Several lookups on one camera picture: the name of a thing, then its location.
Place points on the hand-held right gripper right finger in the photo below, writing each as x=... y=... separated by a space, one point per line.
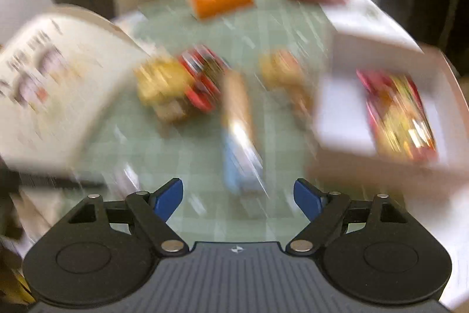
x=307 y=198

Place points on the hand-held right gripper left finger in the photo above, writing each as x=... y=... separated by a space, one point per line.
x=169 y=198

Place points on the white box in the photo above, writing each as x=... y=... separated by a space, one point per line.
x=340 y=115

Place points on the long cracker packet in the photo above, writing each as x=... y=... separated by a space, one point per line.
x=240 y=137

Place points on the green checked tablecloth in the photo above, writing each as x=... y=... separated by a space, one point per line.
x=146 y=144

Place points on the red and yellow snack packet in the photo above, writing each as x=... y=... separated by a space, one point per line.
x=399 y=115

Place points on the yellow orange snack packet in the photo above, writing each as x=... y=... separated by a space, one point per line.
x=285 y=74

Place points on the large white printed bag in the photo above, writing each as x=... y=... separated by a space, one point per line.
x=55 y=78

